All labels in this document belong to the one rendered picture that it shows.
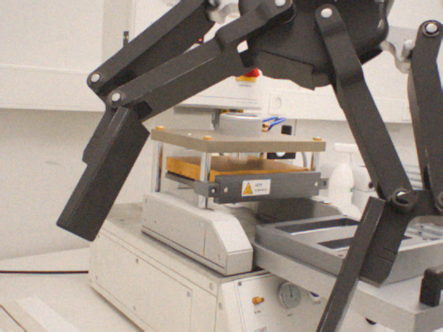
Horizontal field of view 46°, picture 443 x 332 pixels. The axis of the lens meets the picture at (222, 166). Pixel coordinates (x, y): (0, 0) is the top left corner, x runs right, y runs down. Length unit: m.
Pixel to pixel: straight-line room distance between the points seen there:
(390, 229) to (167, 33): 0.16
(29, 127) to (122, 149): 1.07
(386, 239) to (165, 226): 0.65
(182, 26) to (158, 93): 0.04
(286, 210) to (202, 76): 0.76
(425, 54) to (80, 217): 0.19
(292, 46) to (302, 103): 1.56
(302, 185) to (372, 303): 0.36
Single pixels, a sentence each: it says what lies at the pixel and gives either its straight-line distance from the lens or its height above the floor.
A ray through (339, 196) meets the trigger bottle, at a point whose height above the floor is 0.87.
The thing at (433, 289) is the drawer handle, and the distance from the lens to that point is 0.64.
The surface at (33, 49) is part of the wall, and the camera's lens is 1.34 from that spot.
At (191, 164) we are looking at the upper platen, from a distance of 0.91.
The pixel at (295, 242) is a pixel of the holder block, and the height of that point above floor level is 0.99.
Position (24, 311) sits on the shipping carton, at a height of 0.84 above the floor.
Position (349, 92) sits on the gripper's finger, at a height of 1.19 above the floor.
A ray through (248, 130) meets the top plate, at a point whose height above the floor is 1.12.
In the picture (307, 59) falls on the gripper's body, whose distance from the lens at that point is 0.27.
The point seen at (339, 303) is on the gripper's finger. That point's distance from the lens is 0.23.
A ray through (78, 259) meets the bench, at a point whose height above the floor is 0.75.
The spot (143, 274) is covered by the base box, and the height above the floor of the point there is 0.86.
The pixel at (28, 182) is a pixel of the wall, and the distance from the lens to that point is 1.37.
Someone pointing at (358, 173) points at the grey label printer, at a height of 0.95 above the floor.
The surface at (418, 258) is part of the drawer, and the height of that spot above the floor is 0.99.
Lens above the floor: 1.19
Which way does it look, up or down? 8 degrees down
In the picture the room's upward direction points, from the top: 4 degrees clockwise
